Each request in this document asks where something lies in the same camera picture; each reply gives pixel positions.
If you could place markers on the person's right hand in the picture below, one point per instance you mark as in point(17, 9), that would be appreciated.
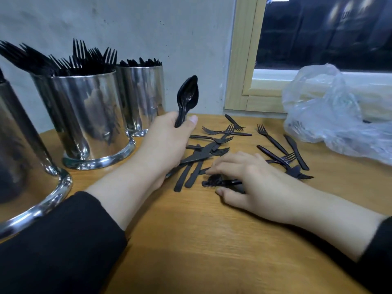
point(266, 189)

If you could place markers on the person's left hand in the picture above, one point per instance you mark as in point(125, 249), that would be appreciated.
point(162, 146)

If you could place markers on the person's right middle finger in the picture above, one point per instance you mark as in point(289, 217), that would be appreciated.
point(232, 163)

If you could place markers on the person's right thumb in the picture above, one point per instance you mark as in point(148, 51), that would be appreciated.
point(234, 199)

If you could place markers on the person's left thumb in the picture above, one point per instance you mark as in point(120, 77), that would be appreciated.
point(187, 128)

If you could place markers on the black plastic fork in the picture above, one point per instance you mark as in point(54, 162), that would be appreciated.
point(214, 181)

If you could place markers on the black plastic spoon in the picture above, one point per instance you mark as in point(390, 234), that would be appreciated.
point(186, 94)

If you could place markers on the person's right forearm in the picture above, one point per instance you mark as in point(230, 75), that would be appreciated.
point(333, 223)

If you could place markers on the person's left forearm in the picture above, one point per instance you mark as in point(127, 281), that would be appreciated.
point(122, 192)

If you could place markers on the black plastic knife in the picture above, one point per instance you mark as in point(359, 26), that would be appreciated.
point(296, 153)
point(182, 180)
point(193, 177)
point(196, 157)

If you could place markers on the scattered black plastic forks group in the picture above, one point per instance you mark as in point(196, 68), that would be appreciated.
point(239, 133)

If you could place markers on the small steel cutlery holder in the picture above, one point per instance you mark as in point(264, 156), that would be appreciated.
point(144, 97)

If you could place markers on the bunch of upright black spoons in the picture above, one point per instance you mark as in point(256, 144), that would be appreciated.
point(141, 62)

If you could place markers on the clear plastic bag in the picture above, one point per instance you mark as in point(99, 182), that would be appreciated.
point(330, 119)

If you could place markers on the bunch of upright black forks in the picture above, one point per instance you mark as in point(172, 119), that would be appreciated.
point(76, 62)

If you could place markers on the person's black right sleeve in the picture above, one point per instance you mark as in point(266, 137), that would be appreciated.
point(378, 254)

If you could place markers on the person's black sleeve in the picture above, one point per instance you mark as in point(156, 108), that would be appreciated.
point(378, 254)
point(58, 248)

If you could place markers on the dark window pane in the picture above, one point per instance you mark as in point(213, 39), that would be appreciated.
point(321, 33)

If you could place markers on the large steel cutlery holder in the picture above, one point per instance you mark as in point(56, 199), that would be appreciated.
point(24, 168)

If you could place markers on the person's black left sleeve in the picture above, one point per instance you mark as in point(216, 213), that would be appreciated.
point(58, 248)

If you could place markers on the wooden window frame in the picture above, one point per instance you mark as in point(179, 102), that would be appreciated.
point(242, 58)

